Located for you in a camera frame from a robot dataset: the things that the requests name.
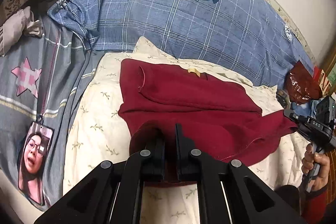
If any dark red sweater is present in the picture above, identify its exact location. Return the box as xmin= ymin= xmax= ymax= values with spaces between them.
xmin=118 ymin=59 xmax=297 ymax=166

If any person's right hand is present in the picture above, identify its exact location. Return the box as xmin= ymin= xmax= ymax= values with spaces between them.
xmin=301 ymin=142 xmax=331 ymax=192

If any dark red plastic bag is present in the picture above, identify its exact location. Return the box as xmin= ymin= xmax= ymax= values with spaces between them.
xmin=285 ymin=61 xmax=322 ymax=105

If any phone with face photo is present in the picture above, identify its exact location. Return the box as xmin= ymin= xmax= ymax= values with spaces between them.
xmin=18 ymin=122 xmax=54 ymax=206

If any grey star patterned bedsheet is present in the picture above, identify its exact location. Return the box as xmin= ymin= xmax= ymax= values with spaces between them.
xmin=1 ymin=16 xmax=102 ymax=211

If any pinkish grey crumpled cloth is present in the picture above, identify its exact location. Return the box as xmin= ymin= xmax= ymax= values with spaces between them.
xmin=1 ymin=6 xmax=43 ymax=56

